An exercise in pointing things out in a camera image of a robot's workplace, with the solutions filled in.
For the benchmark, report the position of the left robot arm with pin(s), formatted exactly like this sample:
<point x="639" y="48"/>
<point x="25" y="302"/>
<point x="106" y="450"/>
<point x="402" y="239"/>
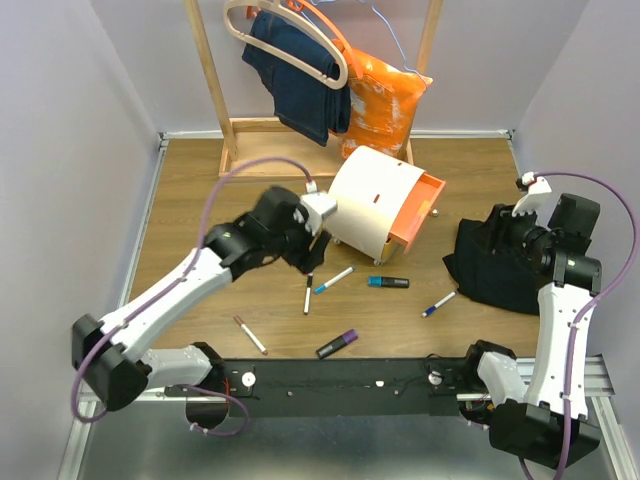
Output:
<point x="113" y="355"/>

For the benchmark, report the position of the white marker dark blue cap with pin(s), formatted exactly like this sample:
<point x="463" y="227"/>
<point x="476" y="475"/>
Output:
<point x="430" y="310"/>

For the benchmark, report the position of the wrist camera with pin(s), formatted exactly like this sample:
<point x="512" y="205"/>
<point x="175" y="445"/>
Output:
<point x="536" y="191"/>
<point x="313" y="209"/>

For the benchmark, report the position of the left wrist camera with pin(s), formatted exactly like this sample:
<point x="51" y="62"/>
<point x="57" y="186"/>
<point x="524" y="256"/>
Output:
<point x="313" y="209"/>

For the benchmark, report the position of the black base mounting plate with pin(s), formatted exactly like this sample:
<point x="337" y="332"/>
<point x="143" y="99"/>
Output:
<point x="352" y="387"/>

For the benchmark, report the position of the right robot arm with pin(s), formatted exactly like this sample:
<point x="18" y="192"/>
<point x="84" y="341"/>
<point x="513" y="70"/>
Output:
<point x="545" y="420"/>

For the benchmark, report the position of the black highlighter blue cap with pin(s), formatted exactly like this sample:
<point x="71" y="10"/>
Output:
<point x="388" y="282"/>

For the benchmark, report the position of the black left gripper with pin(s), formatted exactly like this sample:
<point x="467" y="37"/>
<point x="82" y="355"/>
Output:
<point x="307" y="261"/>

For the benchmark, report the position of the white rounded drawer organizer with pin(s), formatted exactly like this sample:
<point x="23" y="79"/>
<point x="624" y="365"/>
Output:
<point x="382" y="203"/>

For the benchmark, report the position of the light blue wire hanger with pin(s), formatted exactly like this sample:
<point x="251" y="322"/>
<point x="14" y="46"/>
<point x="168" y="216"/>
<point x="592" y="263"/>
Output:
<point x="392" y="32"/>

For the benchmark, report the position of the black highlighter purple cap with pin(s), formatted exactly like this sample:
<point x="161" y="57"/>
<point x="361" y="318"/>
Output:
<point x="337" y="344"/>

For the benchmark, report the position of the white marker brown cap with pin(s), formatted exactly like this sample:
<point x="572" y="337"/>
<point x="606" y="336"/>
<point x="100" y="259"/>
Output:
<point x="249" y="333"/>

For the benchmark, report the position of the black cloth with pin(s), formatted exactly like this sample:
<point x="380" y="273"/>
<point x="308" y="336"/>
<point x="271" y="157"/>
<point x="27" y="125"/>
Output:
<point x="499" y="280"/>

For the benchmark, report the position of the wooden clothes rack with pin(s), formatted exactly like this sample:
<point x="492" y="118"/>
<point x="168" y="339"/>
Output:
<point x="247" y="139"/>

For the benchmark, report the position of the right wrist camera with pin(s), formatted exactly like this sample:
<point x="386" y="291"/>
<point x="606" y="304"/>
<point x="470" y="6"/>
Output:
<point x="536" y="191"/>

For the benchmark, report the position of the orange white garment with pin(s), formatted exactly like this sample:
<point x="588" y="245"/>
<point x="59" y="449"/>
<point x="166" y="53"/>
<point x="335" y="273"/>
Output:
<point x="384" y="101"/>

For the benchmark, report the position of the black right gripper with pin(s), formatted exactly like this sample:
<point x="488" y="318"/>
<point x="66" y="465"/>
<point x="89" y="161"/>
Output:
<point x="500" y="222"/>

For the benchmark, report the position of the aluminium frame rail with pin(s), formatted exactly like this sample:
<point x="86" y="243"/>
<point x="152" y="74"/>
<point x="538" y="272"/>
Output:
<point x="118" y="382"/>

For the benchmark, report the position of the white marker light blue cap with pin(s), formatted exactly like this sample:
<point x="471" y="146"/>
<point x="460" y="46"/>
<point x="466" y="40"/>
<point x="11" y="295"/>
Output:
<point x="327" y="284"/>

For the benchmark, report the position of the dark blue jeans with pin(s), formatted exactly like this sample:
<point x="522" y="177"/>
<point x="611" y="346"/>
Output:
<point x="301" y="102"/>

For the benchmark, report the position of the white marker black cap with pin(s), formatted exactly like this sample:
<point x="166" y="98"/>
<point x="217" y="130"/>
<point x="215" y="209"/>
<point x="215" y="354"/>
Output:
<point x="308" y="293"/>

